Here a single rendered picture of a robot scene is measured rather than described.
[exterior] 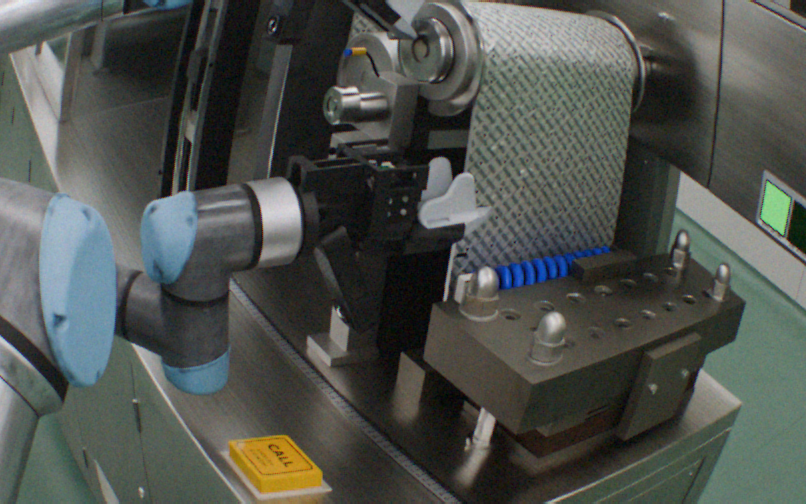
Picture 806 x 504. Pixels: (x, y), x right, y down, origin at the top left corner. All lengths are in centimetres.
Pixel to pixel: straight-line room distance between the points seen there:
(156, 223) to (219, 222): 7
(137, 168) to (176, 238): 78
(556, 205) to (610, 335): 18
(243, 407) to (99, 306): 50
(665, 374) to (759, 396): 214
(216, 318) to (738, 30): 69
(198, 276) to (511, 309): 32
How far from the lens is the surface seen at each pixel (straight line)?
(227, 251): 93
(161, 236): 90
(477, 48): 103
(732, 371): 332
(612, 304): 113
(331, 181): 97
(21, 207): 61
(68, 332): 57
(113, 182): 162
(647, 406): 111
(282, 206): 95
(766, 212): 115
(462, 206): 106
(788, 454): 296
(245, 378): 114
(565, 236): 119
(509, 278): 112
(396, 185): 101
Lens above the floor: 151
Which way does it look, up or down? 25 degrees down
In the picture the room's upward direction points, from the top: 9 degrees clockwise
